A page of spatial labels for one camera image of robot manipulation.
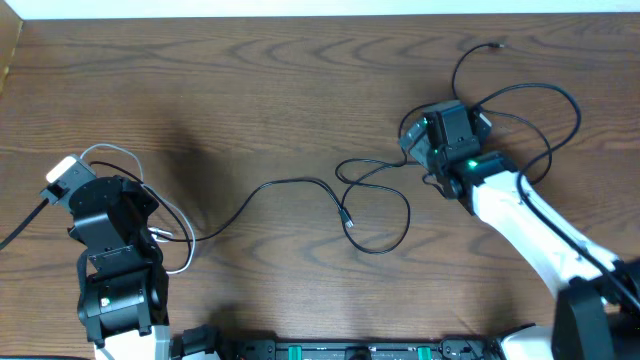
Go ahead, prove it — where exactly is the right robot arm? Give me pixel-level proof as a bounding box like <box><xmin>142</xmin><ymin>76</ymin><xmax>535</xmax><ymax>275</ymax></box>
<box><xmin>398</xmin><ymin>100</ymin><xmax>639</xmax><ymax>359</ymax></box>

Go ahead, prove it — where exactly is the black USB cable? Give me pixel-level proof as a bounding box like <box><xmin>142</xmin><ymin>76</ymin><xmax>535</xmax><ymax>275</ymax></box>
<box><xmin>88</xmin><ymin>160</ymin><xmax>355</xmax><ymax>244</ymax></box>

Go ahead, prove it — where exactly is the left camera black cable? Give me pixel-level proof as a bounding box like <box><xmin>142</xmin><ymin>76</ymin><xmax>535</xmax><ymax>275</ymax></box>
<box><xmin>0</xmin><ymin>197</ymin><xmax>51</xmax><ymax>251</ymax></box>

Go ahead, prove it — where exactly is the thin black cable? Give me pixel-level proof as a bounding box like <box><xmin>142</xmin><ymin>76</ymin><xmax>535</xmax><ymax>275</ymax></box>
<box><xmin>334</xmin><ymin>41</ymin><xmax>554</xmax><ymax>255</ymax></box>

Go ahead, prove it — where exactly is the white USB cable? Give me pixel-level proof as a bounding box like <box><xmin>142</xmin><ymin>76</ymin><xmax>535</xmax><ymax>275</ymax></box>
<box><xmin>79</xmin><ymin>143</ymin><xmax>197</xmax><ymax>276</ymax></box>

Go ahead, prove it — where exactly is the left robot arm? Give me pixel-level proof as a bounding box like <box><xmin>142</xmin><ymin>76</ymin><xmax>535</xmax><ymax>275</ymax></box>
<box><xmin>69</xmin><ymin>176</ymin><xmax>170</xmax><ymax>359</ymax></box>

